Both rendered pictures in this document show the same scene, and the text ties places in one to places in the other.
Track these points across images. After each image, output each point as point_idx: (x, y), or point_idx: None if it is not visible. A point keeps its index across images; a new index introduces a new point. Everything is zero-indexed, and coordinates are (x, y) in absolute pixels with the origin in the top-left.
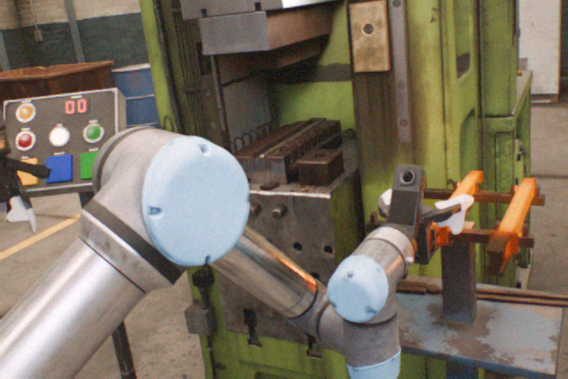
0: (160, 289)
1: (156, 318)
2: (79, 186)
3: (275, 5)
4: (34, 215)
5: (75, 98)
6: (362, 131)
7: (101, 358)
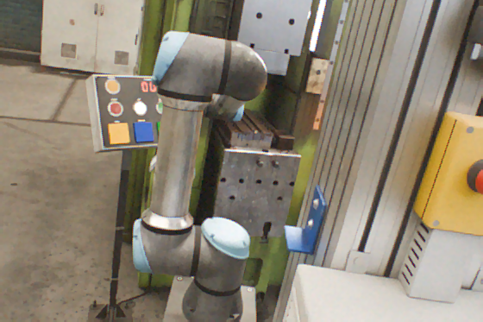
0: (17, 222)
1: (38, 243)
2: (156, 145)
3: (296, 53)
4: (194, 167)
5: (147, 80)
6: (297, 122)
7: (19, 280)
